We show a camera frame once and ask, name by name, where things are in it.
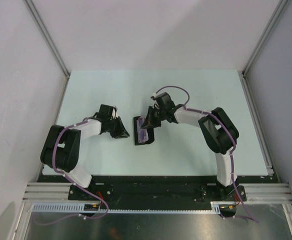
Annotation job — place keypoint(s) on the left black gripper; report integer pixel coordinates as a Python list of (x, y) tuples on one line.
[(121, 132)]

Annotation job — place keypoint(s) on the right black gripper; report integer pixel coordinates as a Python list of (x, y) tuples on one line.
[(149, 122)]

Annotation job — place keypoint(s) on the pink purple sunglasses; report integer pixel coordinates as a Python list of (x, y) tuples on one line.
[(142, 134)]

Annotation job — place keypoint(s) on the black glasses case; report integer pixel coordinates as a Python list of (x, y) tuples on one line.
[(150, 134)]

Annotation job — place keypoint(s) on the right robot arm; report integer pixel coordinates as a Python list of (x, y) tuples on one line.
[(219, 132)]

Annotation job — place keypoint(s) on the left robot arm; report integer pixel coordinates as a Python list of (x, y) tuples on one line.
[(61, 149)]

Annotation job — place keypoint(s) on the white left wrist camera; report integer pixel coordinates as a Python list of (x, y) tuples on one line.
[(114, 113)]

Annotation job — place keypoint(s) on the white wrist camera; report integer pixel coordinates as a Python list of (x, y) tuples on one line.
[(155, 103), (114, 113)]

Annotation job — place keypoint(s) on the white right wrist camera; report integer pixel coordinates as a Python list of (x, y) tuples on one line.
[(155, 103)]

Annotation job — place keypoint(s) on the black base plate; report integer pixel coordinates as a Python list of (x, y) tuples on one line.
[(161, 194)]

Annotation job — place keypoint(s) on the left aluminium corner post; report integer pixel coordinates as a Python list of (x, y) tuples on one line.
[(38, 20)]

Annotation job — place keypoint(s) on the aluminium corner post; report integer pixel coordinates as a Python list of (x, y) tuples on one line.
[(38, 20), (266, 34)]

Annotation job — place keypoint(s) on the right aluminium corner post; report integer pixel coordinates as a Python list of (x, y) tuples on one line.
[(266, 34)]

